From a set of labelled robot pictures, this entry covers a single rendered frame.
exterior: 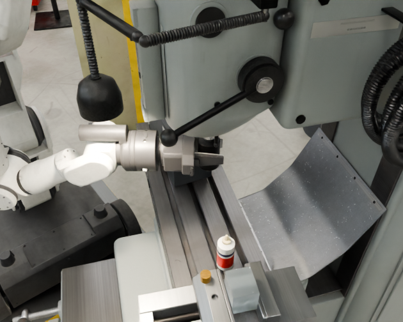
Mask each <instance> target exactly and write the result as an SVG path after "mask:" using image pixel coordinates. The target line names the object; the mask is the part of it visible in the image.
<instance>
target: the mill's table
mask: <svg viewBox="0 0 403 322"><path fill-rule="evenodd" d="M136 130H150V123H149V122H143V123H136ZM145 173H146V178H147V182H148V187H149V190H150V195H151V198H152V203H153V207H154V211H155V217H156V220H157V225H158V228H159V234H160V237H161V241H162V247H163V250H164V255H165V258H166V264H167V267H168V272H169V275H170V280H171V285H172V288H173V289H174V288H181V287H184V286H190V285H193V277H195V276H196V275H198V274H199V273H200V272H201V271H202V270H215V269H219V268H218V267H217V241H218V240H219V239H220V238H221V237H223V236H226V234H227V235H228V236H229V237H231V238H233V240H234V241H235V251H234V259H233V267H232V268H231V269H230V270H234V269H239V268H244V265H245V264H246V263H252V262H255V261H260V262H261V264H262V267H263V269H264V271H265V272H266V271H269V267H268V265H267V263H266V262H265V259H264V257H263V255H262V252H261V250H260V248H259V246H258V243H257V241H256V240H255V237H254V235H253V233H252V230H251V228H250V226H249V224H248V221H247V220H246V218H245V215H244V213H243V211H242V208H241V206H240V204H239V202H238V200H237V198H236V196H235V193H234V191H233V189H232V186H231V184H230V182H229V181H228V178H227V176H226V174H225V171H224V169H223V167H222V165H221V164H220V165H219V167H218V168H217V169H214V170H213V171H212V176H210V177H208V178H204V179H201V180H197V181H193V182H190V183H186V184H184V185H180V186H177V187H174V185H173V183H172V181H171V180H170V177H169V176H168V173H167V172H166V171H164V166H162V164H161V165H159V168H158V171H147V172H145Z"/></svg>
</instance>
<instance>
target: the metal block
mask: <svg viewBox="0 0 403 322"><path fill-rule="evenodd" d="M225 287H226V291H227V293H228V297H229V301H230V304H231V307H232V311H233V313H234V314H236V313H240V312H246V311H252V310H255V309H257V305H258V299H259V295H260V292H259V290H258V286H257V284H256V281H255V278H254V276H253V272H252V270H251V267H250V266H249V267H245V268H239V269H234V270H228V271H225Z"/></svg>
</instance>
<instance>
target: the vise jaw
mask: <svg viewBox="0 0 403 322"><path fill-rule="evenodd" d="M209 271H210V272H211V281H210V282H209V283H208V284H204V283H202V282H201V281H200V273H199V274H198V275H196V276H195V277H193V289H194V294H195V298H196V303H197V306H198V312H199V315H200V321H201V322H235V318H234V315H233V311H232V307H231V304H230V301H229V297H228V293H227V291H226V287H225V283H224V280H223V276H222V273H221V270H220V269H215V270H209Z"/></svg>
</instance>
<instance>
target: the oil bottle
mask: <svg viewBox="0 0 403 322"><path fill-rule="evenodd" d="M234 251H235V241H234V240H233V238H231V237H229V236H228V235H227V234H226V236H223V237H221V238H220V239H219V240H218V241H217V267H218V268H219V269H220V270H223V271H227V270H230V269H231V268H232V267H233V259H234Z"/></svg>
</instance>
